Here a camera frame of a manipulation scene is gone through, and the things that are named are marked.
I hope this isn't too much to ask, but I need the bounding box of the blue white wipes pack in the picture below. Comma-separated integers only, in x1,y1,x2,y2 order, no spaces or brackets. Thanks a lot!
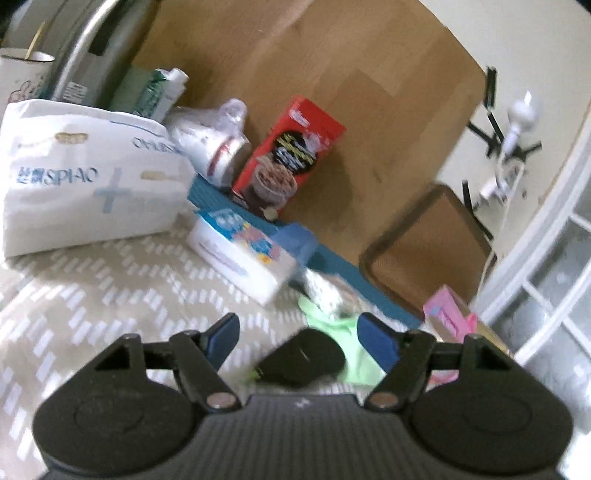
187,208,298,306

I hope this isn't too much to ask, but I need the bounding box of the green cloth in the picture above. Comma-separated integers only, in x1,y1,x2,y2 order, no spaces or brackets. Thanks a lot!
250,294,385,387

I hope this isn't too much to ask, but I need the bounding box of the pink gold storage box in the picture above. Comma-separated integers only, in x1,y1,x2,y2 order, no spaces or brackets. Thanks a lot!
421,284,514,384

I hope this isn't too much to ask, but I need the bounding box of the brown folding chair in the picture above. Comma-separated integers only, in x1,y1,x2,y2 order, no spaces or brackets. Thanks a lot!
359,184,492,319

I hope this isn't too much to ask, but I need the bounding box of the clear plastic bag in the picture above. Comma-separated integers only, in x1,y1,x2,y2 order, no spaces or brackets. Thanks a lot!
164,98,252,190

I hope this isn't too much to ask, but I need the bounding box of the white tissue pack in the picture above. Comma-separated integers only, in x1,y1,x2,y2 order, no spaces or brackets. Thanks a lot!
1,99,195,257

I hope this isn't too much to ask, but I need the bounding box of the red cereal box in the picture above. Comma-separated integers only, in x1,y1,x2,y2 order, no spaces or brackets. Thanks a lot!
229,96,346,221

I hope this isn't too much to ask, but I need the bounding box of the white green bottle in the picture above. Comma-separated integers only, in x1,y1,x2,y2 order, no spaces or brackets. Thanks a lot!
108,67,189,123

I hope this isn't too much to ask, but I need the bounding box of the wooden board panel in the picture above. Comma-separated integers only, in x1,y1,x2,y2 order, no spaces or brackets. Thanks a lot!
134,1,485,262

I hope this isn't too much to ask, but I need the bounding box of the white mug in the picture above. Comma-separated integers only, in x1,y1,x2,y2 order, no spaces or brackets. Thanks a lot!
0,47,55,115

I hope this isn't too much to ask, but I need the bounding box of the white window frame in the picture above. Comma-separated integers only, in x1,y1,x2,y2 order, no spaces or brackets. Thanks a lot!
469,133,591,416

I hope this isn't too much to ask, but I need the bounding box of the white power cable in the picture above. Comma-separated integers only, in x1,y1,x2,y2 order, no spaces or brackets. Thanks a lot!
476,151,528,296

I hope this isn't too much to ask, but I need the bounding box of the white lamp on wall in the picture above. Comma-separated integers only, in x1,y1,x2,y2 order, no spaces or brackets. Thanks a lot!
462,67,543,243

